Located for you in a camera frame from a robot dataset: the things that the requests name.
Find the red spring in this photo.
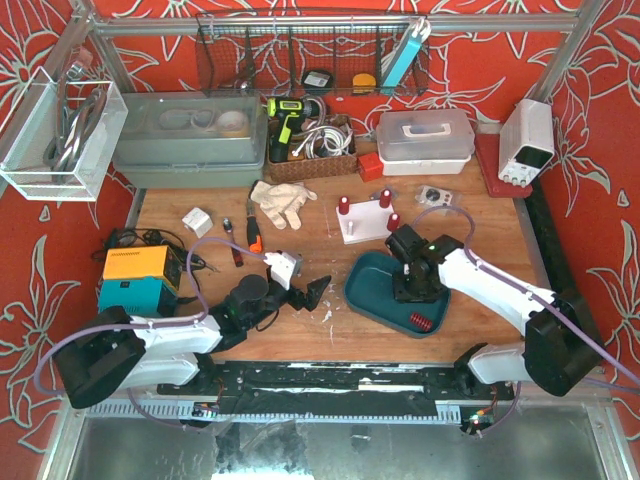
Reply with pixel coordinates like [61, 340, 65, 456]
[379, 189, 392, 209]
[387, 213, 400, 232]
[409, 312, 433, 332]
[338, 196, 350, 215]

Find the orange black handled screwdriver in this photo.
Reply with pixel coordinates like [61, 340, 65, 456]
[246, 198, 263, 254]

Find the bagged white control box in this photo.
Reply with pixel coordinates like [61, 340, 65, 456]
[415, 185, 461, 210]

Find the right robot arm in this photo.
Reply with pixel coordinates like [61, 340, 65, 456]
[385, 225, 602, 397]

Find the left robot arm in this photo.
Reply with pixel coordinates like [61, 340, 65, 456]
[53, 274, 331, 409]

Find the teal plastic tray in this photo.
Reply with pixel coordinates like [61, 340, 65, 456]
[343, 251, 451, 339]

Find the white work glove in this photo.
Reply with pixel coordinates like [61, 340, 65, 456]
[249, 180, 318, 230]

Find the orange power cube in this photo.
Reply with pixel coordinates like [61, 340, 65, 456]
[357, 152, 384, 182]

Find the woven basket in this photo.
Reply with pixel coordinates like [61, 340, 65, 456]
[265, 140, 358, 183]

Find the small white adapter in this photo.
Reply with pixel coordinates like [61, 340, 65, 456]
[182, 207, 213, 239]

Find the white plastic toolbox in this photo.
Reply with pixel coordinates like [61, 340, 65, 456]
[376, 109, 475, 176]

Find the red mat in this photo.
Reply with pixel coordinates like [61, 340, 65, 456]
[475, 133, 533, 199]

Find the orange teal device box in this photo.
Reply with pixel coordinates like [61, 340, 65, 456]
[98, 245, 182, 318]

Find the white power supply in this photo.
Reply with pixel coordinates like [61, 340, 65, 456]
[498, 99, 554, 188]

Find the yellow tape measure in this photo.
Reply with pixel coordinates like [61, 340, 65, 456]
[352, 73, 377, 95]

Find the grey storage box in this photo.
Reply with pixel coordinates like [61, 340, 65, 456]
[113, 92, 267, 189]

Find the blue white tool case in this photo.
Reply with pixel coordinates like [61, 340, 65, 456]
[380, 17, 432, 95]

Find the clear acrylic box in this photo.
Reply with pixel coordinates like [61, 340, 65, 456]
[1, 68, 128, 202]

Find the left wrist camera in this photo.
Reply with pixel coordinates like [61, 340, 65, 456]
[264, 252, 302, 290]

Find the white four-peg base plate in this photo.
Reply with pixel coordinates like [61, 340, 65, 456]
[336, 199, 396, 245]

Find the red handled small ratchet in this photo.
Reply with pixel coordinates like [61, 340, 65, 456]
[222, 217, 244, 268]

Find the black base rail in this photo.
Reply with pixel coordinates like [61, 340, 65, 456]
[156, 361, 514, 417]

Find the black cable duct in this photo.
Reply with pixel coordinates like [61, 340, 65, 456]
[525, 179, 593, 323]

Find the white coiled cable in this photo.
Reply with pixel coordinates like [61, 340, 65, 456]
[292, 124, 354, 159]

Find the green yellow cordless drill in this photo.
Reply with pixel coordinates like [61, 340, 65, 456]
[266, 96, 323, 163]

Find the black wire basket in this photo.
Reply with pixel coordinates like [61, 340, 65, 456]
[195, 7, 429, 97]

